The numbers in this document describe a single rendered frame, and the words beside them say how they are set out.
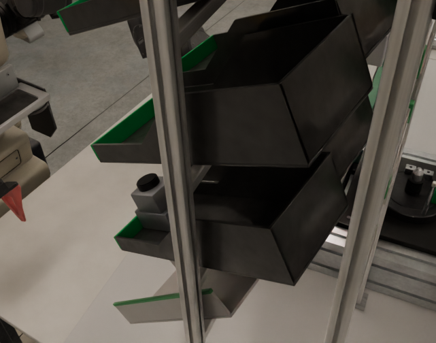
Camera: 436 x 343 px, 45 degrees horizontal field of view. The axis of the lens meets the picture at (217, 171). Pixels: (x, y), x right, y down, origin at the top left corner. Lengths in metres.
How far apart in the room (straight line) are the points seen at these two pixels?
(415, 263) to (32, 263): 0.76
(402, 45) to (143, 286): 0.85
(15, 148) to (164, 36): 1.10
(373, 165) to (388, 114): 0.05
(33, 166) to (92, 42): 2.27
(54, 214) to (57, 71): 2.25
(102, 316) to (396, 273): 0.56
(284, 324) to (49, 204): 0.61
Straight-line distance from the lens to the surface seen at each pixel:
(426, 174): 1.14
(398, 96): 0.35
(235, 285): 0.71
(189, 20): 0.43
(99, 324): 1.06
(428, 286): 1.06
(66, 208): 1.28
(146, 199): 0.69
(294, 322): 1.04
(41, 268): 1.18
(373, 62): 1.12
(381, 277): 1.07
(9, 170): 1.48
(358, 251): 0.46
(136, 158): 0.56
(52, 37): 3.84
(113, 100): 3.10
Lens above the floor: 1.75
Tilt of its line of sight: 43 degrees down
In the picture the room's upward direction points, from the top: 2 degrees counter-clockwise
